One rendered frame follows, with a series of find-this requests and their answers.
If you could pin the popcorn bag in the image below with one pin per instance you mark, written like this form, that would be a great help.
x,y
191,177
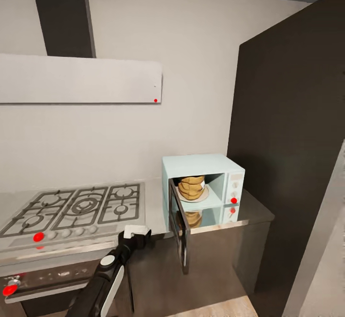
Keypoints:
x,y
191,187

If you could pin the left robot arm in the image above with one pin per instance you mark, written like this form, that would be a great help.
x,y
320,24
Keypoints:
x,y
95,299

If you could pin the range hood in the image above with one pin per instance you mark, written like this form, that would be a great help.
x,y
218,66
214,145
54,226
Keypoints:
x,y
71,72

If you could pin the fridge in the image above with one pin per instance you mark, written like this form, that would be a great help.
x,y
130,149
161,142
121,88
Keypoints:
x,y
287,131

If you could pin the burner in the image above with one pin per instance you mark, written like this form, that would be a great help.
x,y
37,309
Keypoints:
x,y
56,216

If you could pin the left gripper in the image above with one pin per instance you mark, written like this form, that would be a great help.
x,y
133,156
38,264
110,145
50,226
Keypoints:
x,y
138,241

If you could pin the oven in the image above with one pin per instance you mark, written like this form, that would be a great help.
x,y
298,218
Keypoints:
x,y
46,287

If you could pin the microwave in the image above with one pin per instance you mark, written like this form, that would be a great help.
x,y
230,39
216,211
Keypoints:
x,y
223,185

